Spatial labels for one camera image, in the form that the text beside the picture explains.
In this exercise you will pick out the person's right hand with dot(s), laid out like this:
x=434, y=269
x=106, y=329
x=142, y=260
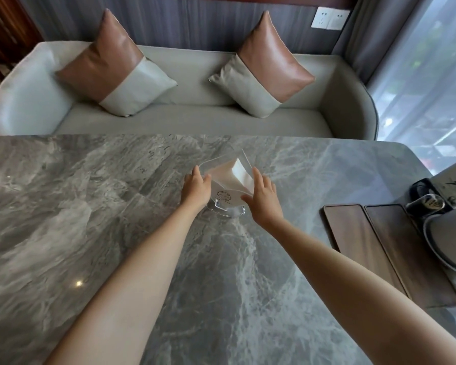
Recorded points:
x=265, y=207

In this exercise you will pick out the person's left hand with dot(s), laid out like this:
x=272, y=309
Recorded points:
x=195, y=193

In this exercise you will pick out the person's right thumb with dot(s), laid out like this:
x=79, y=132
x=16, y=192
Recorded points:
x=247, y=199

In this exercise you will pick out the person's left fingers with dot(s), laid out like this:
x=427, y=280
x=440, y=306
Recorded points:
x=197, y=174

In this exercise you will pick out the clear acrylic napkin holder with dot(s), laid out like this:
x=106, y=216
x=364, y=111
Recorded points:
x=228, y=203

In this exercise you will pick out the person's left forearm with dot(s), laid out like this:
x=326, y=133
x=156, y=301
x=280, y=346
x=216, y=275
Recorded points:
x=136, y=285

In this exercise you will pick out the person's right forearm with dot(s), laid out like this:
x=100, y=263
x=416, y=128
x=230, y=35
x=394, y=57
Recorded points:
x=349, y=296

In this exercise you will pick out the white paper napkins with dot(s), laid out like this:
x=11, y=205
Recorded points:
x=233, y=176

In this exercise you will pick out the grey upholstered sofa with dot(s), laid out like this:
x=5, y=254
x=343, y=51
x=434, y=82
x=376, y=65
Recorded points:
x=197, y=113

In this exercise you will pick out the narrow wooden tray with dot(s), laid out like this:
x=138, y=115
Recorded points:
x=359, y=247

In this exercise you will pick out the brown and grey cushion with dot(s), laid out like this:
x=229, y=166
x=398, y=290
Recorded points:
x=114, y=68
x=264, y=70

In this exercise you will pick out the wide wooden tray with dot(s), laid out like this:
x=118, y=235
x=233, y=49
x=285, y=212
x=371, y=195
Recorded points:
x=410, y=258

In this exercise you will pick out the black round holder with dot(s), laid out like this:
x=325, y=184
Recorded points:
x=423, y=188

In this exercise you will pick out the black cup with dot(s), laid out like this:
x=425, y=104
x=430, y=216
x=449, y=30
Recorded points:
x=425, y=209

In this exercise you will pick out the grey round plate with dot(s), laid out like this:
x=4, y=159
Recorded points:
x=450, y=239

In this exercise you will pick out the grey curtain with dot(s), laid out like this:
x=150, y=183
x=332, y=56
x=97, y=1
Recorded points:
x=376, y=34

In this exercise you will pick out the sheer white curtain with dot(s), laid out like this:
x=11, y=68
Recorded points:
x=429, y=79

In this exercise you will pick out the dark wooden slatted furniture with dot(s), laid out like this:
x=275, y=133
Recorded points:
x=5, y=41

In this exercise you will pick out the white wall socket plate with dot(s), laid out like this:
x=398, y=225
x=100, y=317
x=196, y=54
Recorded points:
x=321, y=17

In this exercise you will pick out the white wall switch plate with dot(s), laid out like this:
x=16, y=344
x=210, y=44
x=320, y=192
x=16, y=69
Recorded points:
x=339, y=19

